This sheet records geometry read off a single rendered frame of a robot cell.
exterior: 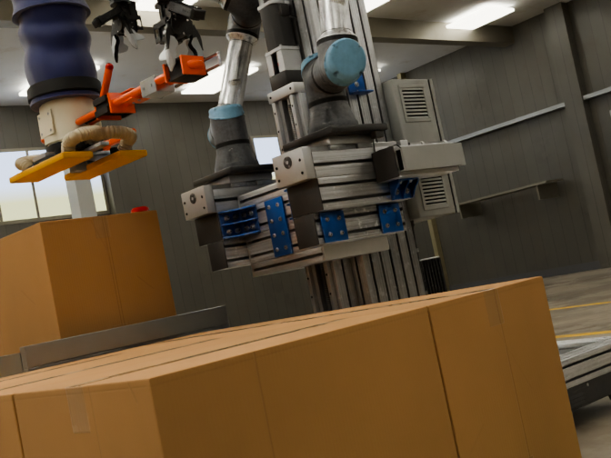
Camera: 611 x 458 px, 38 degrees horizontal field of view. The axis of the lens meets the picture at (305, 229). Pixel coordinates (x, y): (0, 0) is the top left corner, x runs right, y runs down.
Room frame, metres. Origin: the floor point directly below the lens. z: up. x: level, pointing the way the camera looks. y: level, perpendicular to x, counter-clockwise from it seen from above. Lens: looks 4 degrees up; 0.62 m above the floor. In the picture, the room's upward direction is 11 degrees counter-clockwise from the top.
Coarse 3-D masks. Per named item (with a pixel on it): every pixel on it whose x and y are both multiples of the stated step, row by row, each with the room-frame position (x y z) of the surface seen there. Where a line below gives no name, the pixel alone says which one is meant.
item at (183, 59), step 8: (184, 56) 2.21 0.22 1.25; (192, 56) 2.23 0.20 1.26; (200, 56) 2.25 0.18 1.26; (176, 64) 2.24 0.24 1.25; (184, 64) 2.21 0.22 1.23; (168, 72) 2.27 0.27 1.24; (176, 72) 2.24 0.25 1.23; (184, 72) 2.21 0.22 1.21; (192, 72) 2.22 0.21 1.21; (200, 72) 2.24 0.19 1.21; (168, 80) 2.26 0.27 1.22; (176, 80) 2.26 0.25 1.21; (184, 80) 2.27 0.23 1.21; (192, 80) 2.29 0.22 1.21
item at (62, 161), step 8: (56, 152) 2.56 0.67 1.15; (64, 152) 2.47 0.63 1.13; (72, 152) 2.49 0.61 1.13; (80, 152) 2.51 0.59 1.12; (88, 152) 2.53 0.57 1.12; (48, 160) 2.52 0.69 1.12; (56, 160) 2.49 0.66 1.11; (64, 160) 2.50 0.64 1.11; (72, 160) 2.52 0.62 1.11; (80, 160) 2.54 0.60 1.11; (32, 168) 2.59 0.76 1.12; (40, 168) 2.56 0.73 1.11; (48, 168) 2.57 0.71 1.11; (56, 168) 2.60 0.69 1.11; (64, 168) 2.62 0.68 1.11; (16, 176) 2.67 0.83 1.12; (24, 176) 2.64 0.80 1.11; (32, 176) 2.66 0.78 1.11; (40, 176) 2.68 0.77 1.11; (48, 176) 2.71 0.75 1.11
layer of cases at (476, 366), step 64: (320, 320) 1.85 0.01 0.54; (384, 320) 1.48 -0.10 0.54; (448, 320) 1.61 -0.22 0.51; (512, 320) 1.75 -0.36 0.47; (0, 384) 1.85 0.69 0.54; (64, 384) 1.38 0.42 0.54; (128, 384) 1.18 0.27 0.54; (192, 384) 1.20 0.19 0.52; (256, 384) 1.27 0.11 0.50; (320, 384) 1.36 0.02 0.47; (384, 384) 1.46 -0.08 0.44; (448, 384) 1.58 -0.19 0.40; (512, 384) 1.72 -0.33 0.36; (0, 448) 1.49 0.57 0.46; (64, 448) 1.33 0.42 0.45; (128, 448) 1.21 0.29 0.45; (192, 448) 1.18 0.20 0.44; (256, 448) 1.26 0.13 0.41; (320, 448) 1.34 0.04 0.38; (384, 448) 1.44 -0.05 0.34; (448, 448) 1.55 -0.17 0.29; (512, 448) 1.68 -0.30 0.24; (576, 448) 1.84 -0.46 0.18
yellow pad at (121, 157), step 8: (112, 152) 2.69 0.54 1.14; (120, 152) 2.60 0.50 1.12; (128, 152) 2.62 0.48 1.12; (136, 152) 2.64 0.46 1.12; (144, 152) 2.66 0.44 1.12; (96, 160) 2.72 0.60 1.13; (104, 160) 2.66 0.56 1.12; (112, 160) 2.64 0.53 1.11; (120, 160) 2.66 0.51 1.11; (128, 160) 2.69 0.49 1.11; (88, 168) 2.73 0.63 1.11; (96, 168) 2.72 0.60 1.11; (104, 168) 2.75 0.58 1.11; (112, 168) 2.78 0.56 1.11; (64, 176) 2.84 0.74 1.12; (72, 176) 2.80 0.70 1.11; (80, 176) 2.81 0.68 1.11; (88, 176) 2.84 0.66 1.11; (96, 176) 2.87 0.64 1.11
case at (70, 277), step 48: (0, 240) 2.70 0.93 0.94; (48, 240) 2.51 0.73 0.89; (96, 240) 2.61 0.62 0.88; (144, 240) 2.72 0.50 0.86; (0, 288) 2.75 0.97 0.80; (48, 288) 2.51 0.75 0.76; (96, 288) 2.59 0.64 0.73; (144, 288) 2.70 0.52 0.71; (0, 336) 2.79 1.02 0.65; (48, 336) 2.55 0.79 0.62
